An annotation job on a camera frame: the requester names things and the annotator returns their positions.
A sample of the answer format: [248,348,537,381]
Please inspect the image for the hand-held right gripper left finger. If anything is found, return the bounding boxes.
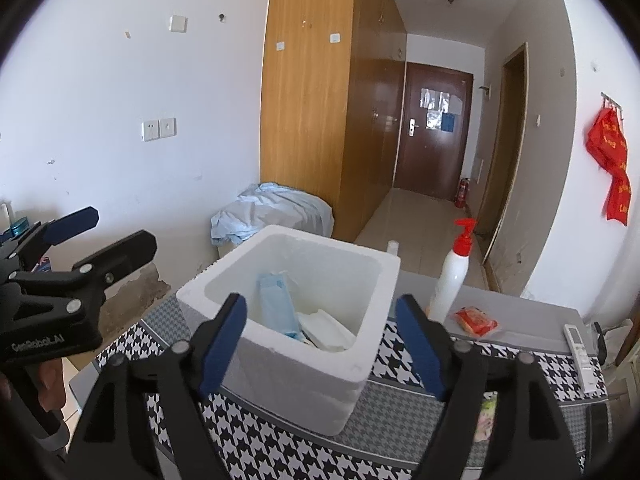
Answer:
[70,292,248,480]

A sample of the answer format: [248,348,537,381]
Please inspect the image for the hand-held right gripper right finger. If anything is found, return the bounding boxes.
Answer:
[395,294,583,480]

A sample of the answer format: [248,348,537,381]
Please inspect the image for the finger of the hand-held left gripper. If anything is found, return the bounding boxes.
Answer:
[0,206,100,271]
[10,230,158,311]

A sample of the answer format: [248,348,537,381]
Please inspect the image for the blue face mask packet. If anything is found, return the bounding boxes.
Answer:
[256,272,303,341]

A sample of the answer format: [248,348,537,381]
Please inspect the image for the white foam box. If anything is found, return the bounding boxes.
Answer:
[176,225,402,436]

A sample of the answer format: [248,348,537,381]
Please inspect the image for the white cotton pads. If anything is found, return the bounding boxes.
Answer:
[297,308,358,352]

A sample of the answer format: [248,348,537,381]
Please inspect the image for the person's left hand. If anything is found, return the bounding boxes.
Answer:
[35,357,68,426]

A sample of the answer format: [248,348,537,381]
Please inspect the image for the red snack packet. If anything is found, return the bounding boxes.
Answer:
[452,306,500,338]

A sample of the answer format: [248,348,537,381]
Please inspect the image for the houndstooth blanket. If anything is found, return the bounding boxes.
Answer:
[92,270,613,480]

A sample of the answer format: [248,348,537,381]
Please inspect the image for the white pump bottle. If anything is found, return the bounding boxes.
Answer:
[427,217,478,323]

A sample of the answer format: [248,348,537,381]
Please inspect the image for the pale green printed packet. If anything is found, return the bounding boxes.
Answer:
[475,392,501,443]

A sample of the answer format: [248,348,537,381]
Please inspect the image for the light blue cloth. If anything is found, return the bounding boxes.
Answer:
[210,182,334,247]

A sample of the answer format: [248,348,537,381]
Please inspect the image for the white remote control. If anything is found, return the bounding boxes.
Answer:
[563,324,598,393]

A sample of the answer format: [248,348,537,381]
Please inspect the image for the dark brown door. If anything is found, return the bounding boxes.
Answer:
[392,61,475,204]

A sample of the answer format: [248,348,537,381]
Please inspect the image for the wooden wardrobe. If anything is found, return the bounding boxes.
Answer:
[260,0,407,243]

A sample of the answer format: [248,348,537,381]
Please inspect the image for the white papers on door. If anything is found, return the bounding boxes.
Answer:
[419,87,451,113]

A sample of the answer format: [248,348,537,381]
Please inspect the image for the red hanging bags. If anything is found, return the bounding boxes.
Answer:
[586,106,632,227]

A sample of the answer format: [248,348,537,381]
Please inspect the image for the brown door frame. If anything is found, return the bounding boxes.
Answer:
[477,42,530,266]

